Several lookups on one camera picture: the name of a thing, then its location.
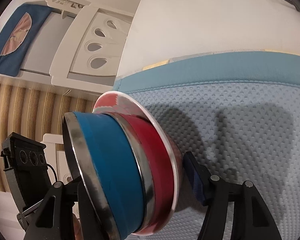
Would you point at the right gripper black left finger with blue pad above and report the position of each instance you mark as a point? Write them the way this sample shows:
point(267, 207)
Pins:
point(51, 218)

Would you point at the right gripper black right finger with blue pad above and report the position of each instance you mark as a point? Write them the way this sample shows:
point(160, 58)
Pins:
point(252, 218)

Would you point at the blue steel bowl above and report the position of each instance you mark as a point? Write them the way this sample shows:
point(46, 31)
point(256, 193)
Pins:
point(98, 151)

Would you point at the pink cartoon bowl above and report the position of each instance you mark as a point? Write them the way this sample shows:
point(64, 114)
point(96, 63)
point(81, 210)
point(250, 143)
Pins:
point(119, 102)

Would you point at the magenta steel bowl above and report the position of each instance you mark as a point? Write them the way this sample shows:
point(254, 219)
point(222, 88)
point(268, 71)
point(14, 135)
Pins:
point(155, 169)

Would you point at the person's left hand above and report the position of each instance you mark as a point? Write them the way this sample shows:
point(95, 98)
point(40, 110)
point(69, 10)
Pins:
point(77, 228)

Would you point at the white chair near left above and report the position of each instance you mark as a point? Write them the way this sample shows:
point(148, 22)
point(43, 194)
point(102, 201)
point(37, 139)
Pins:
point(55, 156)

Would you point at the white chair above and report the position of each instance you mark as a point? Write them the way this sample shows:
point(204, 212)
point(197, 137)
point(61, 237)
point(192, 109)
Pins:
point(91, 49)
point(55, 156)

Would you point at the light blue table mat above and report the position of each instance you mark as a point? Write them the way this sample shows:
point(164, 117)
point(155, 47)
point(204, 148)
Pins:
point(239, 114)

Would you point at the white refrigerator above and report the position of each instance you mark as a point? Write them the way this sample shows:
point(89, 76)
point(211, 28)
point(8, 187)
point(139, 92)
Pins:
point(44, 46)

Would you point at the white chair far left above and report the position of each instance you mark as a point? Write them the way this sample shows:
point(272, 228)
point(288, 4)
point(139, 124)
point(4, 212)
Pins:
point(91, 49)

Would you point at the blue fridge cover cloth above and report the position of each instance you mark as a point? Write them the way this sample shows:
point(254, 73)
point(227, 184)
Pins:
point(17, 35)

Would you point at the white decorative shelf ornament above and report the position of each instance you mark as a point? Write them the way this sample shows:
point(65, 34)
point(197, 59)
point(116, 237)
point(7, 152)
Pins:
point(67, 8)

